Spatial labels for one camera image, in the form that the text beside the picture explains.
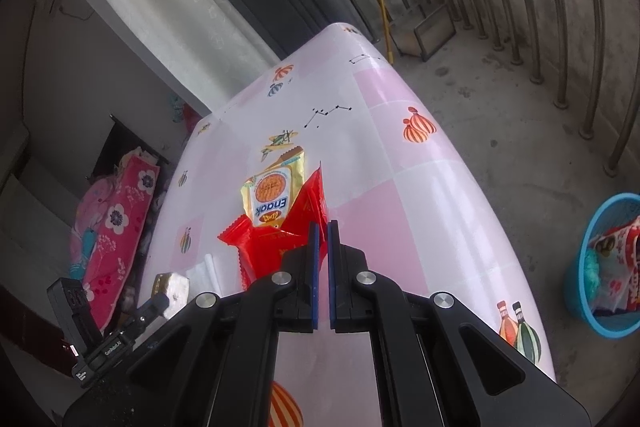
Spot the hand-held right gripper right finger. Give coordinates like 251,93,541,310
327,219,591,427

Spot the gold snack packet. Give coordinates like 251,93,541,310
240,146,307,229

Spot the pile of clothes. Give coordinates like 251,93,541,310
167,94,201,132

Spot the blue plastic waste basket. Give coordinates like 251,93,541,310
564,193,640,338

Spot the pink floral cushion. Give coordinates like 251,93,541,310
70,147,161,333

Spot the red white snack packet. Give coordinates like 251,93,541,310
587,216,640,315

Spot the metal dustpan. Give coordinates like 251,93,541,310
387,3,457,62

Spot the teal crumpled cloth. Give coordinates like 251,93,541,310
582,249,606,293

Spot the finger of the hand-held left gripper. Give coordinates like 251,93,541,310
131,292,172,338

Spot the balloon print tablecloth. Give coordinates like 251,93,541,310
135,22,558,427

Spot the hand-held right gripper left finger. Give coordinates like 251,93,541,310
62,221,323,427

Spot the red plastic wrapper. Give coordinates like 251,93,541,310
217,162,330,293

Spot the metal balcony railing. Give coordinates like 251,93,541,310
370,0,640,178

